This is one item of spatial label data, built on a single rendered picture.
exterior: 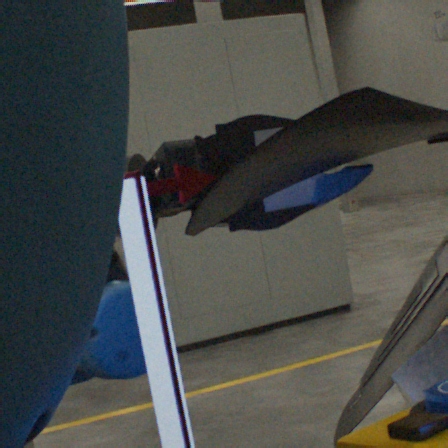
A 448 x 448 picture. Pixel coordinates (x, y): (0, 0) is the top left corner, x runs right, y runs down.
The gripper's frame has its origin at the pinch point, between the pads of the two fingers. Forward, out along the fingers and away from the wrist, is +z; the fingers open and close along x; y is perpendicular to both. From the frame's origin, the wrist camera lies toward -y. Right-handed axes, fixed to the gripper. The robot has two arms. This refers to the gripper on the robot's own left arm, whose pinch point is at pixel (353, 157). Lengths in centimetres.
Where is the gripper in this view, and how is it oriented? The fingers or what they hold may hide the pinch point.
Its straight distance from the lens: 80.6
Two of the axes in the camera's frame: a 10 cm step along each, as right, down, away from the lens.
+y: 3.0, 0.1, 9.5
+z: 9.4, -1.4, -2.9
